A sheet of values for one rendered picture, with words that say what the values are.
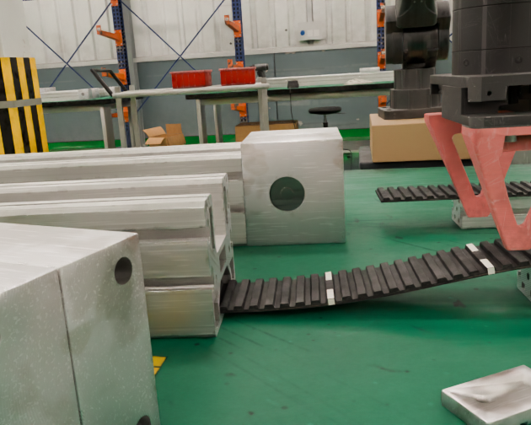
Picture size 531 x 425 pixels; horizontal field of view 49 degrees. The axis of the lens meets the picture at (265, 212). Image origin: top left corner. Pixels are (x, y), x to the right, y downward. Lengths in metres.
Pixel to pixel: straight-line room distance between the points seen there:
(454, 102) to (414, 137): 0.62
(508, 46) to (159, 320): 0.25
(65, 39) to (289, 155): 8.59
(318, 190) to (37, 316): 0.36
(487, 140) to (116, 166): 0.34
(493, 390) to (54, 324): 0.19
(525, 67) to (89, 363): 0.27
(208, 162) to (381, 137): 0.49
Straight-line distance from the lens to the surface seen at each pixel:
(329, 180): 0.52
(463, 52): 0.37
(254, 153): 0.52
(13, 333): 0.20
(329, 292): 0.39
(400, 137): 0.97
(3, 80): 3.72
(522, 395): 0.30
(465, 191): 0.43
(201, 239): 0.35
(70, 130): 9.12
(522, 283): 0.44
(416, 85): 1.05
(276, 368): 0.33
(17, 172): 0.59
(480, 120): 0.32
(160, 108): 8.55
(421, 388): 0.31
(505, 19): 0.36
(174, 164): 0.53
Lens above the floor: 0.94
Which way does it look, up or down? 14 degrees down
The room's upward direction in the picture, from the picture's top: 4 degrees counter-clockwise
